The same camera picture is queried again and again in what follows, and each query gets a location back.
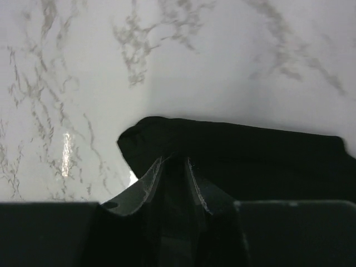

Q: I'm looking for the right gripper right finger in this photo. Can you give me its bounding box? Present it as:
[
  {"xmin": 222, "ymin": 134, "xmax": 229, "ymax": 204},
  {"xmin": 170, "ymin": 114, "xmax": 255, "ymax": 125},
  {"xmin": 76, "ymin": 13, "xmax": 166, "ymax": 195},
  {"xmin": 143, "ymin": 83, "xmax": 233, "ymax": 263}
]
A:
[{"xmin": 186, "ymin": 159, "xmax": 355, "ymax": 266}]

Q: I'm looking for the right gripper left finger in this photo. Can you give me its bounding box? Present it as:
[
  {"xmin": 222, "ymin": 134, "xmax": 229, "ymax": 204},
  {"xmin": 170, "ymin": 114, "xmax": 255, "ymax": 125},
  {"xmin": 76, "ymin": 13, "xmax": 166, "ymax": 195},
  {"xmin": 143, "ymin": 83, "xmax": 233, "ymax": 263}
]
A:
[{"xmin": 1, "ymin": 159, "xmax": 164, "ymax": 266}]

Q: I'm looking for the black t shirt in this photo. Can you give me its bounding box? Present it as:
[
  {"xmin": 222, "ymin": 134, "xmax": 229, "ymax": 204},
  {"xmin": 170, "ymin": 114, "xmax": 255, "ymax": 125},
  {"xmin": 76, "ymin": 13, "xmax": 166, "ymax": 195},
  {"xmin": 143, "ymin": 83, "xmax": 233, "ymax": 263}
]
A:
[{"xmin": 116, "ymin": 116, "xmax": 356, "ymax": 201}]

